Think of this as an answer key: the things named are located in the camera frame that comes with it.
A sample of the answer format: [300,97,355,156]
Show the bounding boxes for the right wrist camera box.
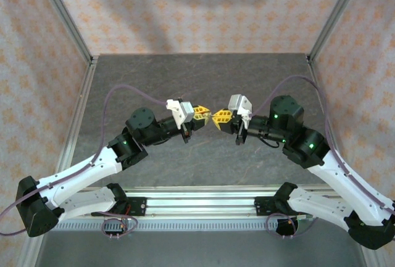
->
[227,94,254,129]

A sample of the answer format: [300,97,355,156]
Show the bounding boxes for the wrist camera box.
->
[227,94,254,129]
[165,98,194,126]

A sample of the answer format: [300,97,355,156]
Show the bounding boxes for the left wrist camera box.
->
[165,98,194,126]

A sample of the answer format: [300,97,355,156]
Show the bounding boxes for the aluminium table side rail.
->
[49,57,99,187]
[307,55,352,187]

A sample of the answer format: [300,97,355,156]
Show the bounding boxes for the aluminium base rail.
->
[55,186,346,219]

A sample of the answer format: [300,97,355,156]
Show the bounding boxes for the slotted grey cable duct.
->
[54,220,349,232]

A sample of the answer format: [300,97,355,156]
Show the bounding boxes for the aluminium frame post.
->
[32,0,99,64]
[307,0,368,63]

